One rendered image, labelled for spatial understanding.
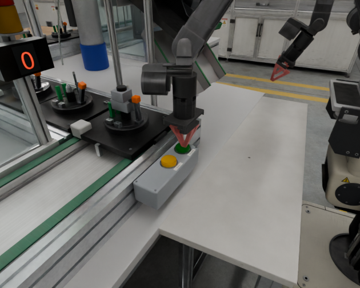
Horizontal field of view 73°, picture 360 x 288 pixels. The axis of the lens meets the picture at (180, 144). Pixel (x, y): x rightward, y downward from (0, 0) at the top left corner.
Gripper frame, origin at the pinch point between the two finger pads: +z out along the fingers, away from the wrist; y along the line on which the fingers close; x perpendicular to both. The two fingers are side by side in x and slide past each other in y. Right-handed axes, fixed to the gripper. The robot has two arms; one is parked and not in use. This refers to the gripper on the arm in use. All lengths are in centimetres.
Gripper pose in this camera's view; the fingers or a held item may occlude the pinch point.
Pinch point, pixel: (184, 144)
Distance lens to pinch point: 66.9
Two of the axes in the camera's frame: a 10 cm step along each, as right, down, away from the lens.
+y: -5.2, 4.8, -7.0
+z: 0.0, 8.3, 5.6
